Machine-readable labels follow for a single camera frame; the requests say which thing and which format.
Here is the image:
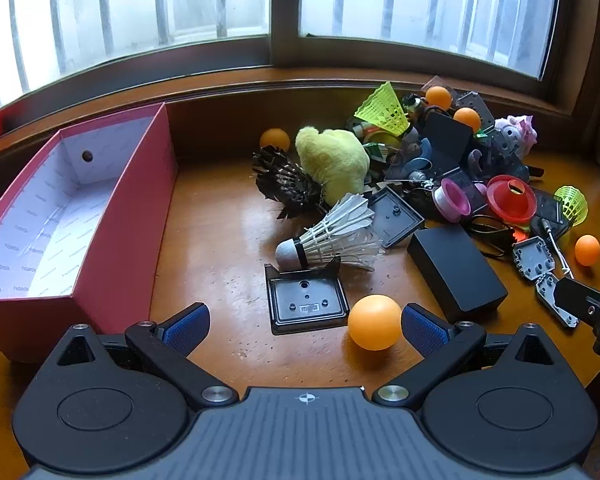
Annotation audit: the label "black perforated plate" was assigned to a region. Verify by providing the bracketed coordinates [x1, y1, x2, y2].
[455, 91, 496, 133]

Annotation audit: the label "white feather shuttlecock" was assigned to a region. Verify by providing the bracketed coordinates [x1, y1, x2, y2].
[275, 192, 387, 272]

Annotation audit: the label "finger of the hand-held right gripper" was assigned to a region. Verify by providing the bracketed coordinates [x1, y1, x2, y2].
[555, 276, 600, 356]

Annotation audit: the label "pink cardboard box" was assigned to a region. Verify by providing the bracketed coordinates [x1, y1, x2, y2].
[0, 102, 181, 363]

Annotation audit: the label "black flat plate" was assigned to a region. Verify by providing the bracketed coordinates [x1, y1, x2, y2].
[531, 189, 572, 237]

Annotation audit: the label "black square plastic plate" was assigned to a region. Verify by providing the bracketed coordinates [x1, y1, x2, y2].
[367, 185, 426, 249]

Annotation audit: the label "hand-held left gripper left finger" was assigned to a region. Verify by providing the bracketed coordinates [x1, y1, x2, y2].
[36, 302, 239, 409]

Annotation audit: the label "black feather shuttlecock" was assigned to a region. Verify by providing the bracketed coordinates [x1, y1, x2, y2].
[251, 145, 331, 221]

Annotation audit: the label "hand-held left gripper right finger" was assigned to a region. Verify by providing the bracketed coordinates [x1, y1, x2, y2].
[372, 304, 569, 408]

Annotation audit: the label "yellow plush toy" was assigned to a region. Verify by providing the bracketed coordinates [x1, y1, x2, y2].
[294, 126, 372, 203]

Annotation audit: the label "large yellow nylon shuttlecock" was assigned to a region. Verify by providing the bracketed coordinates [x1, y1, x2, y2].
[354, 81, 412, 137]

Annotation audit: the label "black rectangular box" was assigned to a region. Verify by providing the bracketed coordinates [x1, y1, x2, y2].
[406, 223, 509, 322]

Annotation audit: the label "red plastic cone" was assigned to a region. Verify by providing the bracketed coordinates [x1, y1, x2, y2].
[486, 175, 537, 223]

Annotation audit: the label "black plastic loops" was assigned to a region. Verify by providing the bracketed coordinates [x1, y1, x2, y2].
[467, 215, 516, 259]

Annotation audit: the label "pink plush toy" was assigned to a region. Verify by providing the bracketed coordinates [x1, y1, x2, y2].
[494, 115, 538, 157]

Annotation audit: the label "brown window frame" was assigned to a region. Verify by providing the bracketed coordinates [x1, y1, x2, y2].
[0, 0, 600, 126]

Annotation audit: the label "black square panel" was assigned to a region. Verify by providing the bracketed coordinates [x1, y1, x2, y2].
[420, 110, 475, 166]

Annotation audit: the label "small yellow nylon shuttlecock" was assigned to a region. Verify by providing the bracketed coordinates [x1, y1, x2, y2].
[553, 185, 589, 226]

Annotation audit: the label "pink tape roll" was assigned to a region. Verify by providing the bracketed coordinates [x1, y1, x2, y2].
[431, 178, 472, 221]

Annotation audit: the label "smoky black plastic tray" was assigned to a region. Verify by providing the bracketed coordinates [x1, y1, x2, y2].
[264, 255, 351, 336]

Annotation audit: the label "blue grey toy figure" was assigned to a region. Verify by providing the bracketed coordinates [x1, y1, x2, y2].
[404, 139, 437, 182]

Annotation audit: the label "orange ping pong ball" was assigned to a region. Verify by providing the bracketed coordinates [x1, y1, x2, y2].
[425, 86, 453, 111]
[574, 234, 600, 266]
[453, 107, 482, 133]
[347, 294, 403, 351]
[259, 128, 292, 152]

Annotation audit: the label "row of window bars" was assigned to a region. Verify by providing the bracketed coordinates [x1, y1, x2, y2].
[0, 0, 536, 61]

